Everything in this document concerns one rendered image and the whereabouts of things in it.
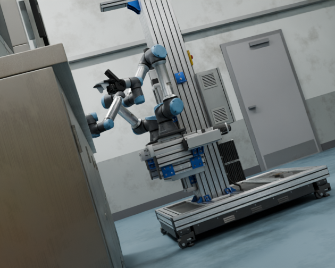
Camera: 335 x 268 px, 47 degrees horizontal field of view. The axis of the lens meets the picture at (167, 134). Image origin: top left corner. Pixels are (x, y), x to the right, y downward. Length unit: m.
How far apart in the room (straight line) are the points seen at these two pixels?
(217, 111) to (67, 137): 2.48
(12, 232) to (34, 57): 0.32
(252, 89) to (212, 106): 3.34
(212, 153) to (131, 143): 2.88
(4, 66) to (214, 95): 2.52
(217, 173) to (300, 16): 4.66
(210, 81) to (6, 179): 2.58
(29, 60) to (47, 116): 0.11
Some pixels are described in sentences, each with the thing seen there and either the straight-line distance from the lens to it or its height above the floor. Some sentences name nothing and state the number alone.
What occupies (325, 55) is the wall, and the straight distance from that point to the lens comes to 7.29.
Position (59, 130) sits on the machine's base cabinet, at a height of 0.74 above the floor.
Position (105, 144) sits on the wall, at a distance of 5.84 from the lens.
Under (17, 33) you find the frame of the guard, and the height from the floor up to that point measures 0.96.
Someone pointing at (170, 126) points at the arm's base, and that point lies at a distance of 2.87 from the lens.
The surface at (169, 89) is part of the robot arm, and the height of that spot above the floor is 1.12.
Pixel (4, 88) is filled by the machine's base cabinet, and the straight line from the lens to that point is 0.76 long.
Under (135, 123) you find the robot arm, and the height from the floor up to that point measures 1.02.
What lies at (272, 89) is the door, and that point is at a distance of 6.59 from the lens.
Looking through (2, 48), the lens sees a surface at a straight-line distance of 0.85.
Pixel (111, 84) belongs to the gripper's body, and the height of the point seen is 1.21.
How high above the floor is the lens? 0.63
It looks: 4 degrees up
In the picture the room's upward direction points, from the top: 17 degrees counter-clockwise
